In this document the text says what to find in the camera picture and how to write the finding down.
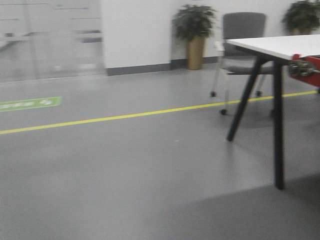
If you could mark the glass partition wall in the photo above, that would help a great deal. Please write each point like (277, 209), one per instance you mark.
(45, 39)

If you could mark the white table with black legs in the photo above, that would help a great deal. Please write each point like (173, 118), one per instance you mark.
(278, 50)

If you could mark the potted plant in tan pot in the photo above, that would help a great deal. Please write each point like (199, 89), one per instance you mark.
(194, 23)

